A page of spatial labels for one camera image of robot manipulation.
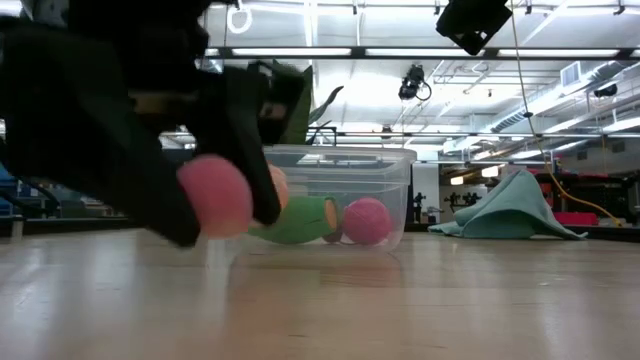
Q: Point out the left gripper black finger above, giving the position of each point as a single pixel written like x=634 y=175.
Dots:
x=235 y=115
x=75 y=125

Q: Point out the small pink-red round toy fruit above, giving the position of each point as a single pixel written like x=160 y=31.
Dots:
x=215 y=197

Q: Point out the orange-pink toy peach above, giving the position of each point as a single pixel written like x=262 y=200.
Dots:
x=280 y=187

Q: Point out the green toy mango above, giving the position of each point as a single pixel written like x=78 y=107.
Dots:
x=300 y=222

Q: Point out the magenta-red grooved toy fruit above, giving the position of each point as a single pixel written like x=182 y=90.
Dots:
x=366 y=221

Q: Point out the clear plastic tupperware container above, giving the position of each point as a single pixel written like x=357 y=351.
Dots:
x=390 y=170

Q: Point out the artificial plant in white pot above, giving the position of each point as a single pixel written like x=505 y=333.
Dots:
x=306 y=115

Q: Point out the black ceiling-mounted device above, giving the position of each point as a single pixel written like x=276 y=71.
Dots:
x=606 y=90

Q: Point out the teal folded cloth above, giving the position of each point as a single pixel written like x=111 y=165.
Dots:
x=510 y=215

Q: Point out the black overhead camera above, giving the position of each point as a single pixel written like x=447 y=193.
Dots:
x=411 y=85

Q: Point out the silver air duct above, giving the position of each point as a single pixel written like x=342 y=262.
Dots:
x=550 y=97

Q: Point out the black ceiling light rail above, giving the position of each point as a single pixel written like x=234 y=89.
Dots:
x=357 y=51

